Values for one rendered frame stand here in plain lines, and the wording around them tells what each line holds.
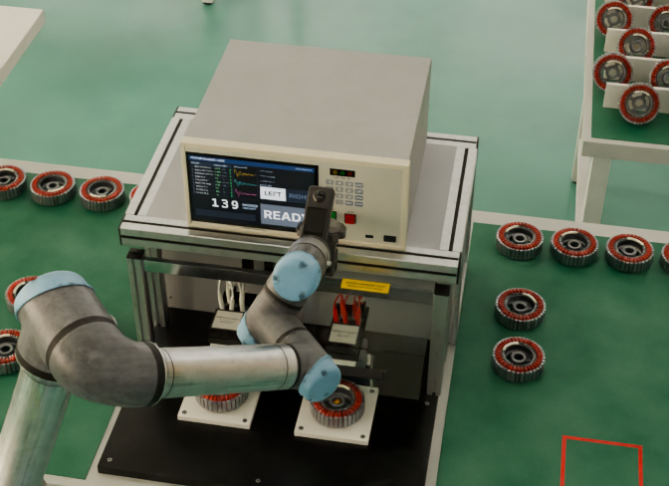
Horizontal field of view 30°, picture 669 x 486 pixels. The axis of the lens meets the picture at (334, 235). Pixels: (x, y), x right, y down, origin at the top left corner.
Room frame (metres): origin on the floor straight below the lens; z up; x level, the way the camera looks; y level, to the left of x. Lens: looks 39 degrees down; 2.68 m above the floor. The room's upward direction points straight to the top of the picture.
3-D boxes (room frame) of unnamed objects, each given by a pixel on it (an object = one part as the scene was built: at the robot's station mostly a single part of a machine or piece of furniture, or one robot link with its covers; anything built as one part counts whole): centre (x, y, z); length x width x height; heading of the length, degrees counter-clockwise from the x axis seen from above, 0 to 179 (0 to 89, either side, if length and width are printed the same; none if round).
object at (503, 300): (2.06, -0.42, 0.77); 0.11 x 0.11 x 0.04
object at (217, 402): (1.79, 0.23, 0.80); 0.11 x 0.11 x 0.04
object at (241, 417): (1.79, 0.23, 0.78); 0.15 x 0.15 x 0.01; 80
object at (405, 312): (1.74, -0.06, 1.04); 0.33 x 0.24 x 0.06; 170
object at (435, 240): (2.08, 0.06, 1.09); 0.68 x 0.44 x 0.05; 80
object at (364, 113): (2.08, 0.04, 1.22); 0.44 x 0.39 x 0.20; 80
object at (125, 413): (1.78, 0.11, 0.76); 0.64 x 0.47 x 0.02; 80
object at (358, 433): (1.74, -0.01, 0.78); 0.15 x 0.15 x 0.01; 80
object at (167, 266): (1.86, 0.10, 1.03); 0.62 x 0.01 x 0.03; 80
